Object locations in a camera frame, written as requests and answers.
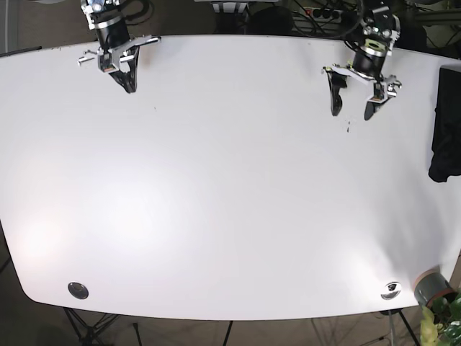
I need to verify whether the metal table grommet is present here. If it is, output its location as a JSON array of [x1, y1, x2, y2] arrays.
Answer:
[[380, 281, 402, 301], [68, 282, 89, 300]]

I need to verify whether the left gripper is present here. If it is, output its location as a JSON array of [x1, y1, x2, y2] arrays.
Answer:
[[322, 36, 402, 121]]

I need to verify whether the green plant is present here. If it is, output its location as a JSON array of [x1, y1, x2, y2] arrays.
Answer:
[[420, 292, 460, 346]]

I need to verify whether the right metal table grommet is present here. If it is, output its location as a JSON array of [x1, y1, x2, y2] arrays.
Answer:
[[380, 281, 402, 301]]

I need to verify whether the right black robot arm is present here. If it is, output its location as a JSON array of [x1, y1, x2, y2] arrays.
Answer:
[[78, 1, 161, 94]]

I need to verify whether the left metal table grommet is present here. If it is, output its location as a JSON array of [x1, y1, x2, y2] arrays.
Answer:
[[68, 282, 89, 300]]

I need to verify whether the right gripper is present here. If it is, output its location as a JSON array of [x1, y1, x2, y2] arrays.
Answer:
[[78, 22, 161, 94]]

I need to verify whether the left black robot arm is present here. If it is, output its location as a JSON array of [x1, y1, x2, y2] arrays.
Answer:
[[322, 1, 402, 121]]

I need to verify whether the black T-shirt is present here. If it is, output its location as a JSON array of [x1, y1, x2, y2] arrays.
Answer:
[[428, 67, 460, 183]]

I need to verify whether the grey plant pot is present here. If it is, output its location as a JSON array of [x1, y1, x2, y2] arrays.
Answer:
[[413, 268, 457, 308]]

